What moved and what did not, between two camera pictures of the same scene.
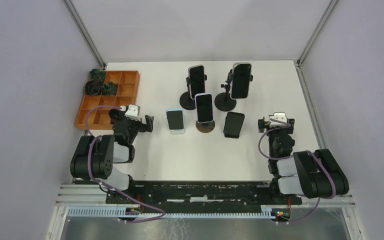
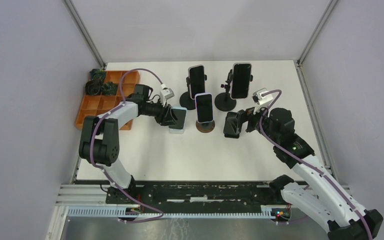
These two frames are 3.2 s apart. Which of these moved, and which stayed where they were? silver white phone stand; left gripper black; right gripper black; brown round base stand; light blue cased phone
Moved: left gripper black; right gripper black
Stayed: silver white phone stand; brown round base stand; light blue cased phone
